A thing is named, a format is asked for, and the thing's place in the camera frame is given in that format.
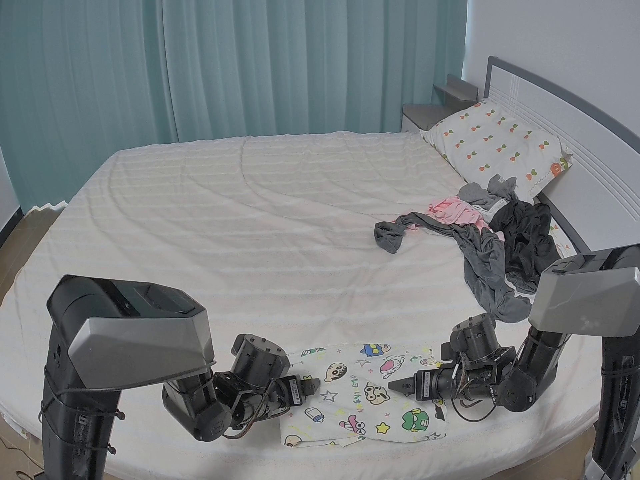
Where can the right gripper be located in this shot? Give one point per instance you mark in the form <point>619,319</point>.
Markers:
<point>435,383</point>

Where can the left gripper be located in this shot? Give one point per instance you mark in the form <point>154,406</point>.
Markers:
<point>287,393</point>

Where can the white printed pyjama top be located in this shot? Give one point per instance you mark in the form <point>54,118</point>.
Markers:
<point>360,398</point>

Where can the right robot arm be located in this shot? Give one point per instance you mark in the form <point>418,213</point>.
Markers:
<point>575,308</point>

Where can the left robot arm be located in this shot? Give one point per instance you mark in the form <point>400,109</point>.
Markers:
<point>125,343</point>

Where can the pile of clothes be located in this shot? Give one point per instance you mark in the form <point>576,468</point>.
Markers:
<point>520,248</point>

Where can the bed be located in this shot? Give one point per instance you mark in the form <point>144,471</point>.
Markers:
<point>225,218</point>

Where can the pink garment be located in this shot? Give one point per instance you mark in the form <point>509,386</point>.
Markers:
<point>452,213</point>

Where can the white printed pillow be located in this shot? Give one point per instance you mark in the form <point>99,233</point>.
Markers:
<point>500,143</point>

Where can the grey bedside table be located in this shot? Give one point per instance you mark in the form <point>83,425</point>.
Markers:
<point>425,115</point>

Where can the blue-green curtain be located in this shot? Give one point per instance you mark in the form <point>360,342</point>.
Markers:
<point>225,53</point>

